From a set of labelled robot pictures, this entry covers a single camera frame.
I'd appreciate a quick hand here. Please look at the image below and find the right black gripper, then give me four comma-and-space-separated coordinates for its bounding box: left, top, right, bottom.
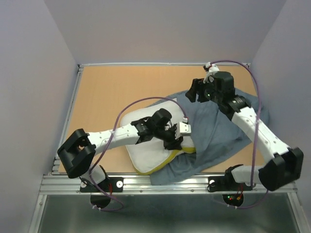
184, 76, 222, 104

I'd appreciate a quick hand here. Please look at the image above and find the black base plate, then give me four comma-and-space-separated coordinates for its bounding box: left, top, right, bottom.
208, 175, 253, 192
80, 177, 123, 194

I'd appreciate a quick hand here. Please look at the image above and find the white pillow yellow edge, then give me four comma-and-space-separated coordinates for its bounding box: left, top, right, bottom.
120, 100, 196, 175

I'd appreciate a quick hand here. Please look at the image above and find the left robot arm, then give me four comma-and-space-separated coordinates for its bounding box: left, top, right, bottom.
57, 108, 191, 191

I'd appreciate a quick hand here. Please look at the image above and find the blue grey pillowcase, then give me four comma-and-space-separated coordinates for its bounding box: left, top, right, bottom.
150, 88, 270, 186

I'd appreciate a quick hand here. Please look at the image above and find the aluminium front rail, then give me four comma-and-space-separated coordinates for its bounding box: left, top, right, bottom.
39, 172, 298, 195

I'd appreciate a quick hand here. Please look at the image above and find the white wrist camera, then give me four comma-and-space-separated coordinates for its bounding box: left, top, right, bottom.
203, 63, 220, 83
175, 122, 191, 138

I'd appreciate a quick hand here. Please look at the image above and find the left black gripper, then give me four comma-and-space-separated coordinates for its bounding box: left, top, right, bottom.
154, 124, 183, 151

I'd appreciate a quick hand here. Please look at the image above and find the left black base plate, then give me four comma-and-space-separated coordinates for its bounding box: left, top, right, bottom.
80, 177, 123, 194

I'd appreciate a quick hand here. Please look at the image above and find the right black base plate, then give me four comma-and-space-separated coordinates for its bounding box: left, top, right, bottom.
208, 175, 253, 192

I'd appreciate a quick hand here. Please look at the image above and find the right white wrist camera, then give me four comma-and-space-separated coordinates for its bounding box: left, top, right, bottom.
203, 63, 220, 83

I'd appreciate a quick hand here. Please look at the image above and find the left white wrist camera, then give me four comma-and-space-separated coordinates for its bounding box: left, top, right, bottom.
175, 122, 191, 138

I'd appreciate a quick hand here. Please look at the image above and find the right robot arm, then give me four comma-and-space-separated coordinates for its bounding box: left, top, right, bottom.
185, 71, 304, 191

